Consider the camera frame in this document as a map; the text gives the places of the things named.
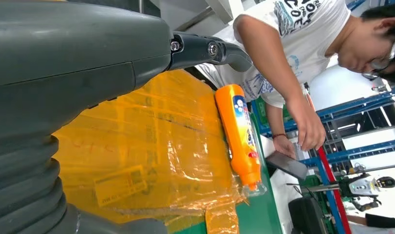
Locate grey tablet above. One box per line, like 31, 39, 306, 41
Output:
265, 151, 309, 181

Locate orange detergent bottle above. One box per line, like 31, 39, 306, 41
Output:
215, 84, 268, 197

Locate blue metal shelving rack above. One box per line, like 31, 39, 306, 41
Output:
251, 85, 395, 234

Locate red metal pole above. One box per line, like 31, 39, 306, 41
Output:
316, 146, 353, 234

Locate black carrying case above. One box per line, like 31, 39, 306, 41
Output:
287, 196, 329, 234

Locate eyeglasses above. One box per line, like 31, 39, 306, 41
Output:
361, 39, 395, 81

